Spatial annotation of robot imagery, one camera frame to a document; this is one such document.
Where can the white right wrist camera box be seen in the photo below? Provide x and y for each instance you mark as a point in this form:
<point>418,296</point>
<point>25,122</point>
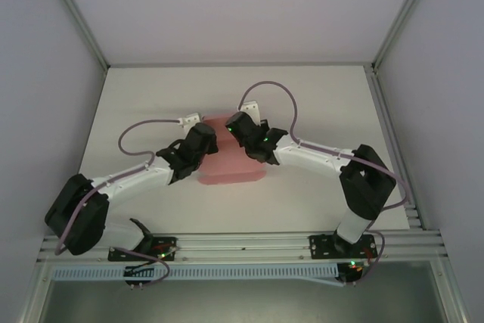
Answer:
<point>251,108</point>

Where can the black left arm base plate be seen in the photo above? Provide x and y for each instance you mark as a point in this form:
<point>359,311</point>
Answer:
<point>115,254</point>

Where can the aluminium frame post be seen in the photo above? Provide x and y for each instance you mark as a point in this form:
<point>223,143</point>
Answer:
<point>404,13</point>
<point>77,13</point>

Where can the aluminium mounting rail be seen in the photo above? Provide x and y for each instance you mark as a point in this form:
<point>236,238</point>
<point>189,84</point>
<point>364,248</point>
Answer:
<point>242,241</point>

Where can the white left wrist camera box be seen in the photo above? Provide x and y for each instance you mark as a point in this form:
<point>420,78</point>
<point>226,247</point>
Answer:
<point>190,118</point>

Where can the aluminium frame crossbar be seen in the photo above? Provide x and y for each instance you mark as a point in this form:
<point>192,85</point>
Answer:
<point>242,64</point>

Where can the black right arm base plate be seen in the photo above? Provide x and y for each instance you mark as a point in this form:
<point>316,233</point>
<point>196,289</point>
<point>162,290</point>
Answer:
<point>321,247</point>

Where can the black left controller board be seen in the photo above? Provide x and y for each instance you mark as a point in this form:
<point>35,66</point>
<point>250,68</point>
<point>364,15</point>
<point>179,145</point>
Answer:
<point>131,282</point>

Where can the aluminium table side rail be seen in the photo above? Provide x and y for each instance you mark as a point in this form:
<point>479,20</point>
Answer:
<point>379,111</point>

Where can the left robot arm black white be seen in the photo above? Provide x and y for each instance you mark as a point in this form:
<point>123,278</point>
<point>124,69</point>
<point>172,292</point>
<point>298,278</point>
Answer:
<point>128,185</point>

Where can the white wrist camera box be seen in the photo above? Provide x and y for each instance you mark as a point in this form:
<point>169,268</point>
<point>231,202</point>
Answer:
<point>190,118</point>
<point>251,108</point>

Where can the black right controller board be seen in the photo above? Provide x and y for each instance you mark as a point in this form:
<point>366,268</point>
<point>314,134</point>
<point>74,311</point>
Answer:
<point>348,277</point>

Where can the pink paper box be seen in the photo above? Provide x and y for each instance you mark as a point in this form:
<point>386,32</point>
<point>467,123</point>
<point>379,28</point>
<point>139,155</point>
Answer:
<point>230,166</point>

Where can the black controller board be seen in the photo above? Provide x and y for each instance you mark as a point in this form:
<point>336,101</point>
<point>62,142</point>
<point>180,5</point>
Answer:
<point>348,277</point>
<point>131,282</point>

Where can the aluminium lower frame bar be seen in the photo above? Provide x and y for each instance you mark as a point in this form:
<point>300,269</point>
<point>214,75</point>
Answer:
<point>36,292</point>
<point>448,292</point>

